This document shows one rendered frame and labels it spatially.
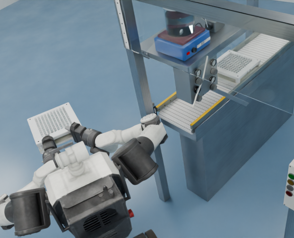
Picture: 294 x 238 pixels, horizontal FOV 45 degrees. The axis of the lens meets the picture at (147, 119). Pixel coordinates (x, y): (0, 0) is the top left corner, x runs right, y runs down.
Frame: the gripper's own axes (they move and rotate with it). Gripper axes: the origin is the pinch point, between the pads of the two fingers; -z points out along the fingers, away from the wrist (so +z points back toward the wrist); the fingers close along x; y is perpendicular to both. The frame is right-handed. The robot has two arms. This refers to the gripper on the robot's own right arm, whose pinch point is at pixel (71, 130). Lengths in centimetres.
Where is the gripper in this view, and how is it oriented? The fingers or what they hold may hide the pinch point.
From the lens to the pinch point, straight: 189.0
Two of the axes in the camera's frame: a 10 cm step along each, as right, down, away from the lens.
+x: 1.5, 7.4, 6.6
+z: 8.4, 2.5, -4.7
